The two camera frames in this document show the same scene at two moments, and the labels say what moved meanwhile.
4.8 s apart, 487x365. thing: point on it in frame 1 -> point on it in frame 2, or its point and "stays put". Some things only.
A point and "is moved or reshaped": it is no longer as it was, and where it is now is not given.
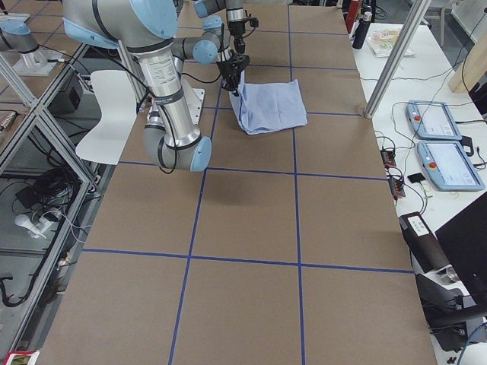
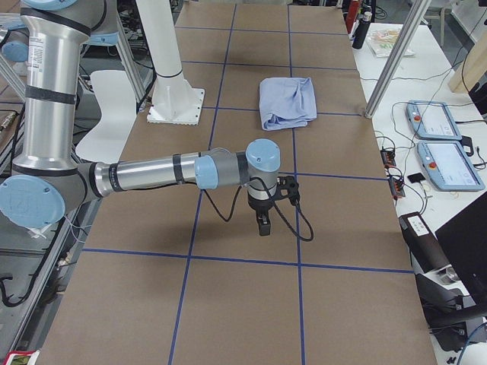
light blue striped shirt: [262, 107] is moved or reshaped
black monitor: [464, 239] stays put
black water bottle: [362, 30] stays put
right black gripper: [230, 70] -> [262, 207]
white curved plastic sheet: [105, 141] stays put
